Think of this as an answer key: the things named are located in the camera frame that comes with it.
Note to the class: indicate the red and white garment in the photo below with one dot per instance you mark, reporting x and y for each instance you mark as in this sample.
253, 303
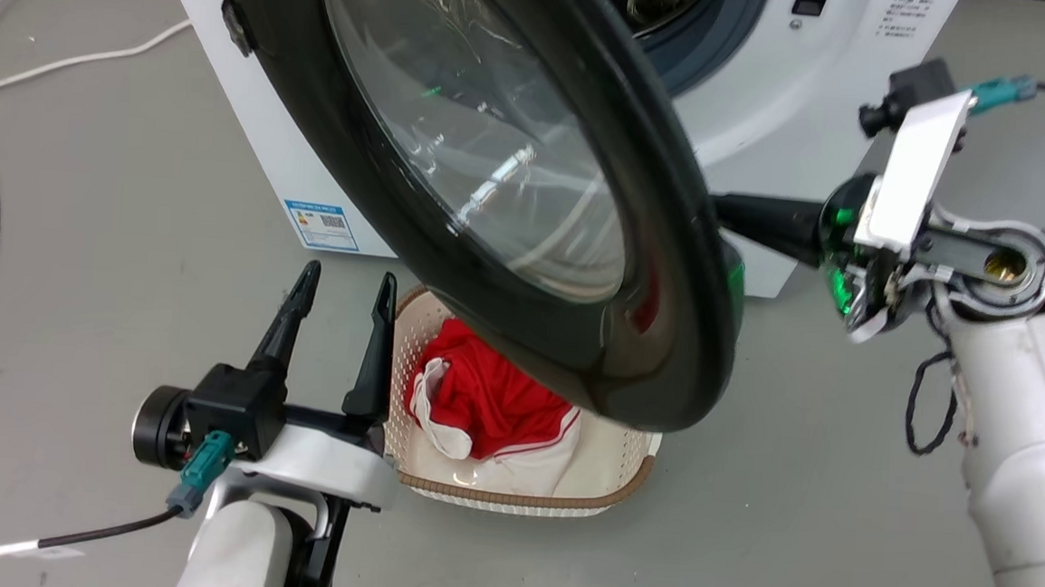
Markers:
489, 391

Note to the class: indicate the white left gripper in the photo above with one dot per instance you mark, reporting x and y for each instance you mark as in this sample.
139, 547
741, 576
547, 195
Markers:
322, 463

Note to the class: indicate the grey washer drum opening gasket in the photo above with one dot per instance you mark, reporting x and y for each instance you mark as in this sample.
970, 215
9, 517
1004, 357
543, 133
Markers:
724, 34

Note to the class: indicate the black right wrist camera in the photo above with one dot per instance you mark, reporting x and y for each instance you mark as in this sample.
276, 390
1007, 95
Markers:
911, 90

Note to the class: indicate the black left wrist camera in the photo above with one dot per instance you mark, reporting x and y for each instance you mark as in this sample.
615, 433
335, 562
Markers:
234, 407

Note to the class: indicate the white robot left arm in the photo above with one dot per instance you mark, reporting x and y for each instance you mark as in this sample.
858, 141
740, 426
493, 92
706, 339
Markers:
234, 557

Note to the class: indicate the white right camera mount plate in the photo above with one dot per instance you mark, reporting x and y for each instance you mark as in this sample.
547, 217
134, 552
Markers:
911, 172

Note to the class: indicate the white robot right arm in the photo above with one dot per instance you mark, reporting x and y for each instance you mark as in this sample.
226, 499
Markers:
1024, 406

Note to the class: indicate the black door hinge block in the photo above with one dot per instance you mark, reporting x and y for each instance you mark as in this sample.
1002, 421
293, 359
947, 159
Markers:
237, 26

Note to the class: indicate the black round glass washer door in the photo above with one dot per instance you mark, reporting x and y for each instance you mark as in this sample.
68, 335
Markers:
653, 383

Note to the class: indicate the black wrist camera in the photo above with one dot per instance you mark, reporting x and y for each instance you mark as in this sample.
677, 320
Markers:
911, 90
234, 407

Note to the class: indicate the white perforated laundry basket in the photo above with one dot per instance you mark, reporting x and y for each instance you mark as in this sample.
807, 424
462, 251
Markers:
621, 463

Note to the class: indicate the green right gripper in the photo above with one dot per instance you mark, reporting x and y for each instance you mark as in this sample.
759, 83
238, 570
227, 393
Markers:
844, 231

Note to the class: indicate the blue energy label sticker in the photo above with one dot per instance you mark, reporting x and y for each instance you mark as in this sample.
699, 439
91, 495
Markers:
322, 225

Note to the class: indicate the white front-load washing machine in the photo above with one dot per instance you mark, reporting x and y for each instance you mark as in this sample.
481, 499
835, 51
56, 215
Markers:
769, 118

